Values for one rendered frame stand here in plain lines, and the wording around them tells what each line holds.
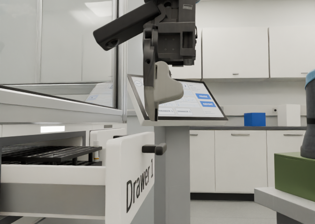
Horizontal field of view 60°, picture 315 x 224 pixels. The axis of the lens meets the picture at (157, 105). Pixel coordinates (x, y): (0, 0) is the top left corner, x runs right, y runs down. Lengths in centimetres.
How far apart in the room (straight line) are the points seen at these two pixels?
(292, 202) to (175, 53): 48
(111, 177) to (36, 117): 18
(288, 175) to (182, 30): 53
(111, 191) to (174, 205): 118
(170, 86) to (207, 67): 341
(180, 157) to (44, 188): 115
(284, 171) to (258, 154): 271
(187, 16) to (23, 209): 35
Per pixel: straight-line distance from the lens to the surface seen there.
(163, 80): 42
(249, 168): 353
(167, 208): 147
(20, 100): 42
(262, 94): 430
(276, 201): 80
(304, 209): 73
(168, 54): 43
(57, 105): 51
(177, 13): 47
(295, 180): 81
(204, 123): 144
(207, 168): 344
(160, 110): 130
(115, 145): 31
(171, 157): 144
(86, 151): 49
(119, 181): 32
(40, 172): 37
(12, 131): 41
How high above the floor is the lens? 95
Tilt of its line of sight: 4 degrees up
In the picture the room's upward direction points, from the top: straight up
